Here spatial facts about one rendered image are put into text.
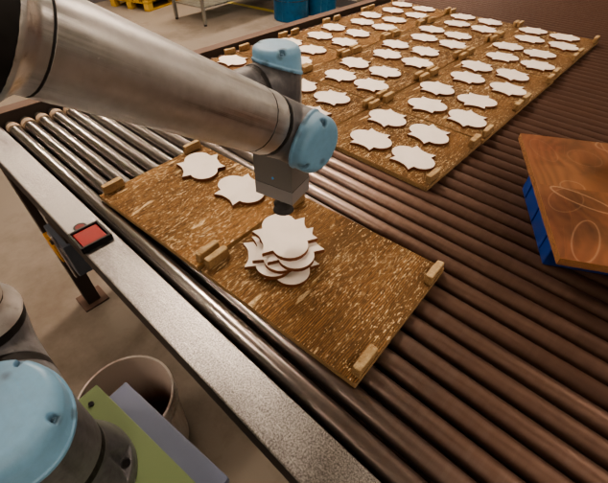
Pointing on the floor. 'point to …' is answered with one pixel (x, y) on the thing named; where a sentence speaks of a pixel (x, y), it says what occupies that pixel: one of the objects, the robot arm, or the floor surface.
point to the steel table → (198, 6)
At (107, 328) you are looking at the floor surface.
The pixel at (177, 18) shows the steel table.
